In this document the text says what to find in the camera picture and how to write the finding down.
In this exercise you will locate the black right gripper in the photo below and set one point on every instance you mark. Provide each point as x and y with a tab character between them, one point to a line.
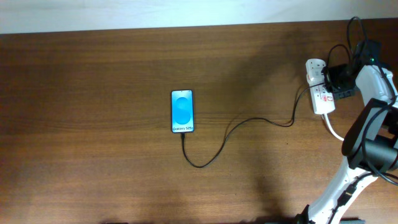
341	82

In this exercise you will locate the blue screen smartphone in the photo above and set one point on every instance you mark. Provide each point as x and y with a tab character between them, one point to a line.
182	111

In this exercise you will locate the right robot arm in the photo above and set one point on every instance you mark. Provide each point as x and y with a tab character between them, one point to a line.
369	148

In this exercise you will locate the white USB charger plug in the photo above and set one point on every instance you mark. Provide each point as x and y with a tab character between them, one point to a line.
314	69

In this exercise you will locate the white power strip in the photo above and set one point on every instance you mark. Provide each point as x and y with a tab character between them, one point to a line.
322	101

